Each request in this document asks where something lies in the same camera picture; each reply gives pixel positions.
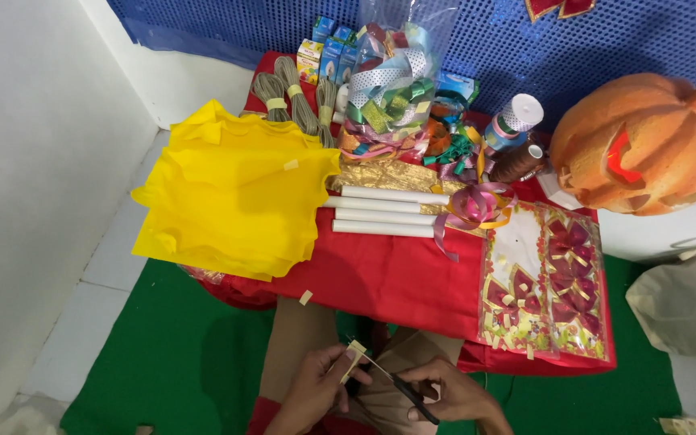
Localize flat blue carton box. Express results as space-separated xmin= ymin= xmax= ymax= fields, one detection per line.
xmin=437 ymin=72 xmax=481 ymax=108

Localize brown thread spool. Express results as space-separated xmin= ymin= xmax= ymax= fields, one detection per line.
xmin=489 ymin=143 xmax=546 ymax=184

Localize green felt mat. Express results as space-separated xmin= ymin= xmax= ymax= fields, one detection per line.
xmin=60 ymin=254 xmax=685 ymax=435

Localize long beige twine bundle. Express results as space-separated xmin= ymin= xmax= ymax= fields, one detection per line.
xmin=273 ymin=56 xmax=321 ymax=136

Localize cream tape strip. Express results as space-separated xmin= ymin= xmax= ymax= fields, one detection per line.
xmin=340 ymin=340 xmax=368 ymax=385

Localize heap of green orange ribbons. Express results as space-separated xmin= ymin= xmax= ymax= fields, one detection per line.
xmin=422 ymin=91 xmax=496 ymax=183

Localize person's tan trousers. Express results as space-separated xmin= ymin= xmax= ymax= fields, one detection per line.
xmin=259 ymin=295 xmax=465 ymax=435

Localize blue mesh cloth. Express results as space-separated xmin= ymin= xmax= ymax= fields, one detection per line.
xmin=106 ymin=0 xmax=696 ymax=213

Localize clear bag of ribbons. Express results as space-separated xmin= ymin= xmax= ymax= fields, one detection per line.
xmin=336 ymin=0 xmax=461 ymax=163

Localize half-empty red bow packet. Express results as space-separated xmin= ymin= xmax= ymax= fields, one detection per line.
xmin=477 ymin=202 xmax=561 ymax=358

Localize pink curled ribbon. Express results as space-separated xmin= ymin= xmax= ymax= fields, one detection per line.
xmin=432 ymin=180 xmax=518 ymax=262

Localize black-handled scissors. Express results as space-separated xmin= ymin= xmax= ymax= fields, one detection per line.
xmin=346 ymin=335 xmax=441 ymax=426

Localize gold foil fabric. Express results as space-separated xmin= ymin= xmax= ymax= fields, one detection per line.
xmin=329 ymin=159 xmax=487 ymax=238

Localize yellow and white box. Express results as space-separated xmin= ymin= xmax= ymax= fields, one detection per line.
xmin=296 ymin=39 xmax=325 ymax=86

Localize person's red shirt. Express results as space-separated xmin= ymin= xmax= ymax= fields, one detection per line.
xmin=246 ymin=396 xmax=380 ymax=435

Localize red gold hanging bow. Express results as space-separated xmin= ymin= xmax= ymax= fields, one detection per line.
xmin=524 ymin=0 xmax=597 ymax=23

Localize clear cellophane packet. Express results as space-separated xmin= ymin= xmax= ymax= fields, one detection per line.
xmin=180 ymin=264 xmax=229 ymax=286

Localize white plastic bag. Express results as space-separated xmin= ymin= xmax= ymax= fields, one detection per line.
xmin=625 ymin=242 xmax=696 ymax=358

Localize orange pumpkin lantern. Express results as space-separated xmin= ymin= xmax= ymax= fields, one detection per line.
xmin=550 ymin=54 xmax=696 ymax=217

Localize person's right hand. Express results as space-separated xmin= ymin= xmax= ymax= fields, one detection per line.
xmin=396 ymin=358 xmax=507 ymax=427

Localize person's left hand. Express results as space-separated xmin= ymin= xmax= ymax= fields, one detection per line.
xmin=271 ymin=345 xmax=374 ymax=427

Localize stack of yellow crepe paper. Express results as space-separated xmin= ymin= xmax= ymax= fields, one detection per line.
xmin=130 ymin=99 xmax=342 ymax=282

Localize full red bow packet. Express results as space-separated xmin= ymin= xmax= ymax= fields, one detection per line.
xmin=540 ymin=205 xmax=612 ymax=363

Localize thin beige twine bundle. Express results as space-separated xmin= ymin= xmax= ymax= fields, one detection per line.
xmin=315 ymin=77 xmax=338 ymax=149

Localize short beige twine bundle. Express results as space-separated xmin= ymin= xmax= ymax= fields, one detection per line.
xmin=251 ymin=72 xmax=292 ymax=123

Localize red tablecloth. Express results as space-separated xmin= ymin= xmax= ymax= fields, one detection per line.
xmin=181 ymin=51 xmax=618 ymax=377

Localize cream paper scraps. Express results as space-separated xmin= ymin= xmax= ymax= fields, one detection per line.
xmin=659 ymin=416 xmax=696 ymax=435

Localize dotted white ribbon spool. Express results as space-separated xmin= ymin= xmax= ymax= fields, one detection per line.
xmin=483 ymin=93 xmax=545 ymax=152

